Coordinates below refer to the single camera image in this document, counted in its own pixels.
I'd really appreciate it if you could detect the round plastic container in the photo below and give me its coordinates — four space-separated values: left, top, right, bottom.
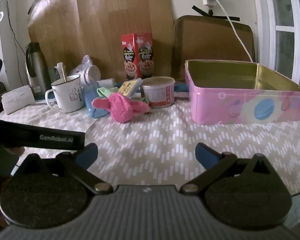
141 76 176 109

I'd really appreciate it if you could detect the green cloth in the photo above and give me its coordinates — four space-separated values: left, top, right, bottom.
97 86 149 104

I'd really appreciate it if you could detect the white mug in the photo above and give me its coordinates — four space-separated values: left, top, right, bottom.
45 74 87 113

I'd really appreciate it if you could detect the wooden stick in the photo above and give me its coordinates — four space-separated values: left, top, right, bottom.
57 62 68 83

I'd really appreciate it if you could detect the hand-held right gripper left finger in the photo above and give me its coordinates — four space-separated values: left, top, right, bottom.
14 143 113 195

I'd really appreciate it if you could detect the wooden board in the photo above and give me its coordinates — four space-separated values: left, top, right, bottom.
27 0 174 80

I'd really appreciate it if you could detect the pink tin box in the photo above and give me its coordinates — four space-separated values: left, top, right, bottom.
184 59 300 125

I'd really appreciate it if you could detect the thin black cable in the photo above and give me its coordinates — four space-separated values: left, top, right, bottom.
4 0 25 85

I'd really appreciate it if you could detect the steel thermos kettle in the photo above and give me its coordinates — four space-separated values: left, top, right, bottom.
25 42 52 98

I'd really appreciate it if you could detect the white window frame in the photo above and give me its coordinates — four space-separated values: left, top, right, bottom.
252 0 300 80

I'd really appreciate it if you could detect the red snack box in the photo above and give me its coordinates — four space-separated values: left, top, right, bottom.
121 32 153 79

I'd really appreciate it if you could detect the brown tin lid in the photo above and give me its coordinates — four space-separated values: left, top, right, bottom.
174 15 256 80

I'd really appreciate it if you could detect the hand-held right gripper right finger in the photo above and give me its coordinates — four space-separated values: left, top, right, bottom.
180 142 278 195

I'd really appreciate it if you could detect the white tissue pack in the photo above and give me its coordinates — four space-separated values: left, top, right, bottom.
97 78 117 88

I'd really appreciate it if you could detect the small yellow box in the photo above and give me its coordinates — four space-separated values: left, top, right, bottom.
117 78 143 97

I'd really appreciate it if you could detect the pink plush toy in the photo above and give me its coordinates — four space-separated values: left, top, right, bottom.
91 92 150 123

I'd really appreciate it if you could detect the white printed packet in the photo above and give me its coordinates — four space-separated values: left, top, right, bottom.
1 85 36 115

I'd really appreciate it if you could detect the white cup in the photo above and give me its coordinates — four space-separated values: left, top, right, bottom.
80 66 102 85

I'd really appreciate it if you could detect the white cable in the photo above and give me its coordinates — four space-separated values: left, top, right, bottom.
205 0 254 63

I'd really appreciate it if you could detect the clear plastic bag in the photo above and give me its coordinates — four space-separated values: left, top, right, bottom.
71 55 98 80

